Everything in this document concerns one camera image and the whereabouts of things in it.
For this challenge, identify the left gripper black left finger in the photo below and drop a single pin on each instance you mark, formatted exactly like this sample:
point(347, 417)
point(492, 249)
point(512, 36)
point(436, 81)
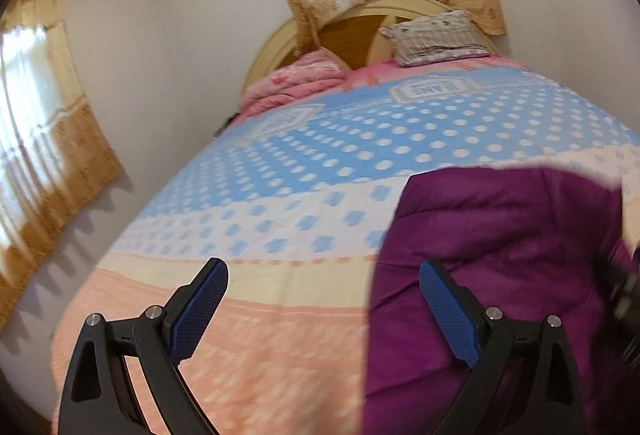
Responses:
point(98, 395)

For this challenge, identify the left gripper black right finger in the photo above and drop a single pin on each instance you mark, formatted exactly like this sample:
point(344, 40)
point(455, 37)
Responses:
point(523, 375)

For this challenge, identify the folded pink blanket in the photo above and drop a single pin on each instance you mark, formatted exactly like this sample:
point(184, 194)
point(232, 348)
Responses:
point(312, 72)

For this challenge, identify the purple puffer jacket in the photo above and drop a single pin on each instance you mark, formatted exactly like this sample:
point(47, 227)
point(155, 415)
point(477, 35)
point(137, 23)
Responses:
point(522, 240)

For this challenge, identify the polka dot bed quilt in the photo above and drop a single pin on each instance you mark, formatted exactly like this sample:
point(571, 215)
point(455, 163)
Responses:
point(297, 201)

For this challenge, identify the patterned grey pillow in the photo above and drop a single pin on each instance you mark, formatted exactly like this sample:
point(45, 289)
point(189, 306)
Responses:
point(446, 37)

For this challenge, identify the beige side window curtain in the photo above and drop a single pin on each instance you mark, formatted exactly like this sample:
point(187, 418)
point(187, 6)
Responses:
point(54, 157)

